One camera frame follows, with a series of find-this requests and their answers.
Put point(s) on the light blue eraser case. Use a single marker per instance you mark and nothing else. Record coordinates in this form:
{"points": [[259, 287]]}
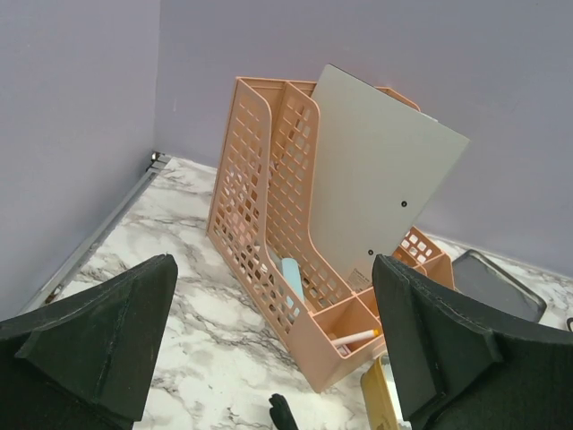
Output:
{"points": [[290, 271]]}

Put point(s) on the white yellow-capped marker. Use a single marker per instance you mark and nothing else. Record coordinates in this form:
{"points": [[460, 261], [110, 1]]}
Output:
{"points": [[357, 337]]}

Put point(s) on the peach plastic file organizer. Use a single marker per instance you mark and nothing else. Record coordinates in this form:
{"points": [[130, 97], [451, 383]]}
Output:
{"points": [[261, 212]]}

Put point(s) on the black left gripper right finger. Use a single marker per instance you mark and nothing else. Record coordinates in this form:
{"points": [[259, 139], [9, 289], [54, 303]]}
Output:
{"points": [[461, 364]]}

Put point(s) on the grey square tin lid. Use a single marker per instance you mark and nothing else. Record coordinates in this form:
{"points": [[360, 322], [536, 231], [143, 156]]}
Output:
{"points": [[483, 280]]}

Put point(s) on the grey document folder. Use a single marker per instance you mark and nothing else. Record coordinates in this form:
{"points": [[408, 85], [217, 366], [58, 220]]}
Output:
{"points": [[378, 163]]}

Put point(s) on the black cat-paw metal tongs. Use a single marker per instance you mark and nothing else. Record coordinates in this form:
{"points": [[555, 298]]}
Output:
{"points": [[281, 414]]}

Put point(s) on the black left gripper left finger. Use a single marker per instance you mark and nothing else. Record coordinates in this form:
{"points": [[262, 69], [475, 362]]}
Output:
{"points": [[87, 361]]}

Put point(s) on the gold square cookie tin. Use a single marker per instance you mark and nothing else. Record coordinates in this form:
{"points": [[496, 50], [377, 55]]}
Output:
{"points": [[381, 397]]}

